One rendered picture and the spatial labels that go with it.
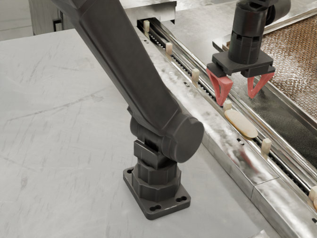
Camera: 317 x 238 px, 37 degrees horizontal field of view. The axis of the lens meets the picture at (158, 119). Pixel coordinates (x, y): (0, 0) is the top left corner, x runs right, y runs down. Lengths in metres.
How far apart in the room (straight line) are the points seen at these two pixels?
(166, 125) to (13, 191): 0.32
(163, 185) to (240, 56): 0.27
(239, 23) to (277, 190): 0.30
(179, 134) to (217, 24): 0.77
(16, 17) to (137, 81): 2.88
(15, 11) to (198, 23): 2.29
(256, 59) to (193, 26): 0.55
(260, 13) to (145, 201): 0.38
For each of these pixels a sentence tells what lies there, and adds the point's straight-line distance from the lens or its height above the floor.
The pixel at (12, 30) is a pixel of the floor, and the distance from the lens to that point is 3.29.
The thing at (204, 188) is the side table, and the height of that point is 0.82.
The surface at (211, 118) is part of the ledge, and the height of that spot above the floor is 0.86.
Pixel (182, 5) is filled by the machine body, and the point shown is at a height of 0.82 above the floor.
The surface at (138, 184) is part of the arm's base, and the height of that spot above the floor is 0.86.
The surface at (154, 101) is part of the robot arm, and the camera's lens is 0.67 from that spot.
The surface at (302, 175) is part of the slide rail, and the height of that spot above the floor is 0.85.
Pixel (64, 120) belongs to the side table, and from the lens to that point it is 1.03.
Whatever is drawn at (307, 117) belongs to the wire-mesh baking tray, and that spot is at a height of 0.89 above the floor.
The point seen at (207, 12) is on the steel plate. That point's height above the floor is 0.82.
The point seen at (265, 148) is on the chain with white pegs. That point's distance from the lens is 0.93.
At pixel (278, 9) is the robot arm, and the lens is 0.90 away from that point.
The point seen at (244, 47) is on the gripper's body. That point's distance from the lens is 0.87.
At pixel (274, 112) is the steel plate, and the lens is 1.09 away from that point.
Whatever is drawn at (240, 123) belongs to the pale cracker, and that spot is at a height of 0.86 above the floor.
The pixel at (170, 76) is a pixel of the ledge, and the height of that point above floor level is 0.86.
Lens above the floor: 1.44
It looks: 37 degrees down
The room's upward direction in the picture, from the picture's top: 3 degrees clockwise
